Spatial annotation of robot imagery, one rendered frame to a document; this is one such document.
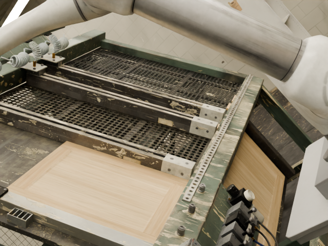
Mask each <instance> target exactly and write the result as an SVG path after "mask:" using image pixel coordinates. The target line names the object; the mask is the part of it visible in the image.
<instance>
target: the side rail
mask: <svg viewBox="0 0 328 246"><path fill-rule="evenodd" d="M101 47H102V48H106V49H110V50H113V51H117V52H121V53H125V54H129V55H132V56H136V57H140V58H144V59H148V60H151V61H155V62H160V63H164V64H168V65H172V66H175V67H179V68H183V69H186V70H190V71H194V72H198V73H202V74H206V75H210V76H213V77H217V78H221V79H225V80H228V81H232V82H237V83H241V84H243V82H244V80H245V78H246V76H247V74H243V73H239V72H235V71H231V70H227V69H223V68H219V67H215V66H212V65H208V64H204V63H200V62H196V61H191V60H187V59H183V58H179V57H175V56H172V55H168V54H164V53H160V52H156V51H152V50H148V49H144V48H140V47H136V46H132V45H129V44H125V43H121V42H117V41H112V40H108V39H104V40H102V41H101Z"/></svg>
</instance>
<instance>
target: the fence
mask: <svg viewBox="0 0 328 246"><path fill-rule="evenodd" d="M14 208H18V209H21V210H23V211H26V212H29V213H31V214H33V221H34V222H37V223H39V224H42V225H44V226H47V227H50V228H53V229H55V230H58V231H61V232H63V233H66V234H69V235H71V236H74V237H76V238H79V239H82V240H84V241H87V242H90V243H92V244H95V245H98V246H153V244H152V243H149V242H146V241H144V240H141V239H138V238H135V237H133V236H130V235H127V234H124V233H122V232H119V231H116V230H114V229H111V228H108V227H105V226H103V225H100V224H97V223H95V222H92V221H89V220H86V219H84V218H81V217H78V216H75V215H73V214H70V213H67V212H64V211H62V210H59V209H56V208H54V207H51V206H48V205H45V204H42V203H40V202H37V201H34V200H31V199H29V198H26V197H24V196H21V195H18V194H15V193H13V192H10V191H8V192H6V193H5V194H4V195H3V196H1V197H0V209H3V210H5V211H8V212H10V211H11V210H12V209H14Z"/></svg>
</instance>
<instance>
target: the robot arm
mask: <svg viewBox="0 0 328 246"><path fill-rule="evenodd" d="M112 12H113V13H116V14H119V15H123V16H128V15H133V14H134V13H135V14H137V15H139V16H141V17H143V18H145V19H148V20H150V21H152V22H154V23H156V24H159V25H161V26H163V27H165V28H167V29H169V30H172V31H174V32H176V33H178V34H180V35H182V36H184V37H187V38H189V39H191V40H193V41H195V42H198V43H200V44H202V45H204V46H206V47H208V48H211V49H213V50H215V51H217V52H219V53H221V54H223V55H226V56H228V57H230V58H232V59H234V60H236V61H239V62H241V63H243V64H245V65H247V66H250V67H252V68H254V69H256V70H258V71H260V72H262V73H265V74H267V75H269V76H271V77H273V78H275V79H277V80H278V83H279V86H280V89H281V91H282V93H283V95H284V96H285V97H286V98H287V100H288V101H289V102H290V103H291V104H292V105H293V106H294V108H295V109H296V110H297V111H298V112H299V113H300V114H301V115H302V116H303V117H304V118H305V119H306V120H307V121H308V122H309V123H310V124H311V125H313V126H314V127H315V128H316V129H318V130H319V131H320V132H321V133H322V134H323V135H324V137H325V138H326V139H327V140H328V37H326V36H322V35H317V36H313V37H309V38H306V39H304V40H302V39H300V38H298V37H296V36H293V35H291V34H289V33H287V32H285V31H282V30H280V29H278V28H276V27H274V26H272V25H269V24H267V23H265V22H263V21H261V20H259V19H256V18H254V17H252V16H250V15H248V14H245V13H243V12H241V11H239V10H237V9H235V8H232V7H230V6H228V5H226V4H224V3H222V2H219V1H217V0H47V1H46V2H44V3H43V4H41V5H39V6H38V7H36V8H34V9H33V10H31V11H29V12H27V13H25V14H24V15H22V16H20V17H18V18H16V19H15V20H13V21H11V22H9V23H8V24H6V25H4V26H3V27H1V28H0V56H1V55H3V54H5V53H6V52H8V51H10V50H12V49H13V48H15V47H17V46H19V45H20V44H22V43H24V42H26V41H27V40H29V39H31V38H33V37H35V36H37V35H39V34H42V33H44V32H47V31H50V30H53V29H56V28H60V27H64V26H68V25H72V24H77V23H81V22H85V21H89V20H92V19H95V18H99V17H102V16H105V15H107V14H109V13H112Z"/></svg>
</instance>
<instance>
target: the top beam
mask: <svg viewBox="0 0 328 246"><path fill-rule="evenodd" d="M105 34H106V33H105V32H104V31H100V30H96V29H94V30H91V31H89V32H86V33H83V34H81V35H78V36H76V37H73V38H71V39H68V40H69V45H68V46H67V47H66V48H65V49H63V50H60V51H58V52H55V55H56V56H62V57H63V58H65V60H63V62H62V64H64V63H67V62H69V61H71V60H73V59H75V58H77V57H79V56H81V55H83V54H86V53H88V52H90V51H92V50H94V49H96V48H98V47H100V42H101V40H102V39H104V38H105ZM48 53H50V54H52V53H54V50H53V46H50V47H49V51H48ZM29 58H30V61H31V62H33V61H34V60H35V58H34V57H31V56H29ZM36 63H38V64H44V65H45V66H46V60H42V59H39V60H36ZM26 73H27V69H24V68H21V67H17V68H16V67H12V65H10V64H7V63H6V64H3V65H2V69H1V71H0V94H1V93H3V92H5V91H7V90H10V89H12V88H14V87H16V86H18V85H20V84H22V83H24V82H26Z"/></svg>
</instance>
